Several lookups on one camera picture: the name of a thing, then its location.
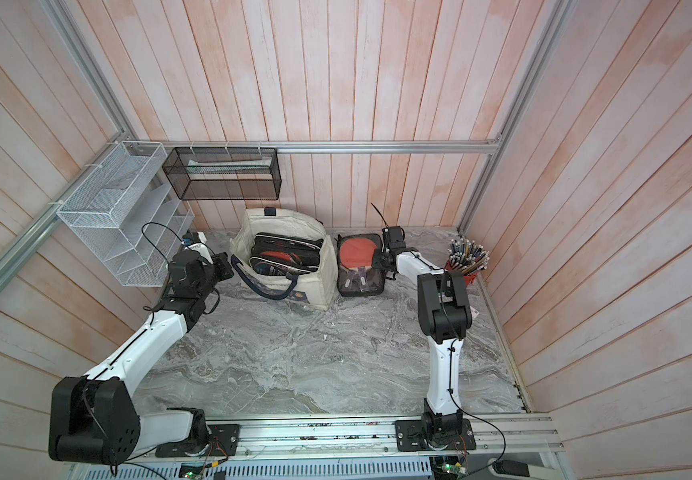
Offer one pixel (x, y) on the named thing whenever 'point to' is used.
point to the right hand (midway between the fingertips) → (379, 257)
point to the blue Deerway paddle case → (271, 268)
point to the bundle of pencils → (466, 256)
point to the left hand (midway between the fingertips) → (229, 256)
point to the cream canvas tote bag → (317, 287)
